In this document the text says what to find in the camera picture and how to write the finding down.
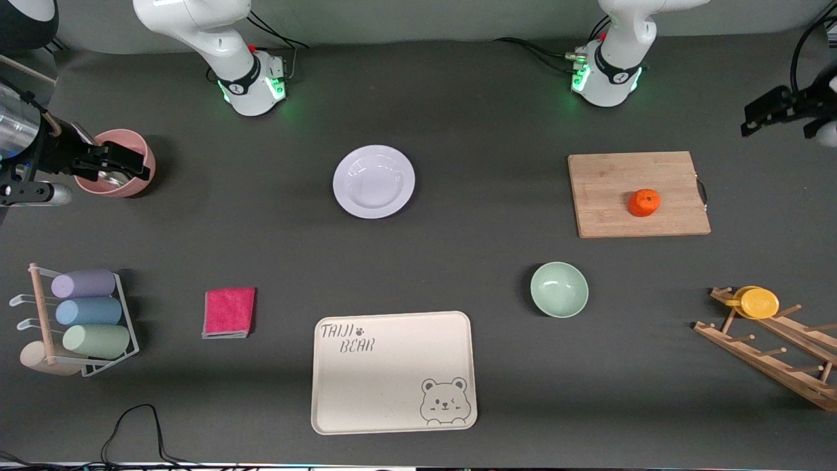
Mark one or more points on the mint green bowl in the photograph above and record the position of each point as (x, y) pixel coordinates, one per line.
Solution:
(559, 290)

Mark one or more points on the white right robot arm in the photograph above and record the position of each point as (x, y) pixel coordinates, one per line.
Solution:
(242, 78)

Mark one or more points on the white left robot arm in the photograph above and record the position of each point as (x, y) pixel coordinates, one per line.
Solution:
(608, 78)

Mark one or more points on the orange fruit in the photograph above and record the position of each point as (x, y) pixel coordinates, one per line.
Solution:
(645, 203)

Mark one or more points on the wooden peg rack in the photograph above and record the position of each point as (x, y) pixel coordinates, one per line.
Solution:
(771, 363)

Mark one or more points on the pale slanted bar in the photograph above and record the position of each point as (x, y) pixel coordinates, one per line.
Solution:
(29, 70)

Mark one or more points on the purple cup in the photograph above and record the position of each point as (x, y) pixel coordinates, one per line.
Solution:
(84, 284)

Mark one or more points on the pale green cup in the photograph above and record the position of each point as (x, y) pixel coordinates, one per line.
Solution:
(97, 341)

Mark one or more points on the pink bowl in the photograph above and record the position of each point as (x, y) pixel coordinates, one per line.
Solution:
(140, 147)

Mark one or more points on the pink folded cloth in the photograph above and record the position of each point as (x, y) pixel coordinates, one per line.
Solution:
(229, 313)

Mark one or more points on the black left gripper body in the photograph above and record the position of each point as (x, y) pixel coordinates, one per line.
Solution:
(805, 103)

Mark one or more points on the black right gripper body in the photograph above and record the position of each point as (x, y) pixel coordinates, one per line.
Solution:
(53, 154)

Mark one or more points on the wooden cutting board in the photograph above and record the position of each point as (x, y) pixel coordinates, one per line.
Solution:
(634, 176)

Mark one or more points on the metal scoop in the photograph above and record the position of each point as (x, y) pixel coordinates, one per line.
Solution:
(112, 180)

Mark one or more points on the blue cup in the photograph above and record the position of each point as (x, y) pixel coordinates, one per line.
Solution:
(88, 312)

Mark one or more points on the white round plate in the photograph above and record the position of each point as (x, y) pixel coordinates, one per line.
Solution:
(374, 182)

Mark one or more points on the yellow cup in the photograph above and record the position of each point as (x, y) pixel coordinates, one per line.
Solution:
(758, 303)

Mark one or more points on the beige cup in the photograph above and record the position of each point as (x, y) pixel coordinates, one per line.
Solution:
(33, 358)

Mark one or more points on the cream bear print tray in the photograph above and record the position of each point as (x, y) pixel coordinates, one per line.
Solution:
(392, 386)

